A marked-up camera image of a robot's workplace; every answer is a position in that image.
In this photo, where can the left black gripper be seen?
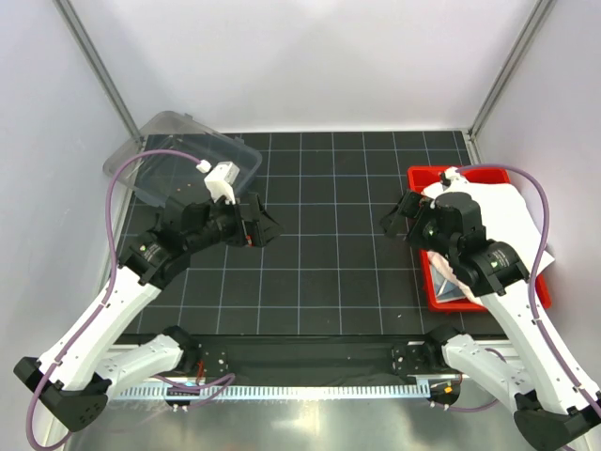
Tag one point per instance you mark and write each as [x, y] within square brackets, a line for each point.
[257, 231]

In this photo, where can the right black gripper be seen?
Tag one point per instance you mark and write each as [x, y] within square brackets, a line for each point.
[409, 208]

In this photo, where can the white towel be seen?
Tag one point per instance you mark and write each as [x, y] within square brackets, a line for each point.
[512, 211]

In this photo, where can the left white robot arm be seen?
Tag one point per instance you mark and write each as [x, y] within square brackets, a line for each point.
[74, 379]

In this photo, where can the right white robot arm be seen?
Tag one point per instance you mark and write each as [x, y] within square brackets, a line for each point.
[552, 400]

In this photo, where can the red plastic bin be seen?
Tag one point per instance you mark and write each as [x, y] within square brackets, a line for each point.
[420, 178]

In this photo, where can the blue white cloth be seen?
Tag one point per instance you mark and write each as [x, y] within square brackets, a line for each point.
[445, 291]

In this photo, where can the clear plastic container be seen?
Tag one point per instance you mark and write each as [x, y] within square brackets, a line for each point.
[155, 178]

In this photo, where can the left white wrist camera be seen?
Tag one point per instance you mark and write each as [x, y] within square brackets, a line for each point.
[219, 182]

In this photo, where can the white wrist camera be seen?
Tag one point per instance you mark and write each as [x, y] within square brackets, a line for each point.
[219, 182]
[451, 176]

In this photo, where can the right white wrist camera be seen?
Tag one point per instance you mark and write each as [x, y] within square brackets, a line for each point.
[451, 176]

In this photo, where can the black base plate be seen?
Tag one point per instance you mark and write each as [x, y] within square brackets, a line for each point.
[313, 360]

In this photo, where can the slotted cable duct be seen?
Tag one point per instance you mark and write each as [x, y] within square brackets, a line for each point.
[151, 391]

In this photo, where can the right aluminium frame post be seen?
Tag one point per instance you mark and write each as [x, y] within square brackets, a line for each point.
[521, 46]

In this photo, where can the aluminium frame post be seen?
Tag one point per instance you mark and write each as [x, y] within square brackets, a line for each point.
[521, 46]
[78, 31]

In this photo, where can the left aluminium frame post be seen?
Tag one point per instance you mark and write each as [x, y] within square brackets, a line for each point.
[78, 31]

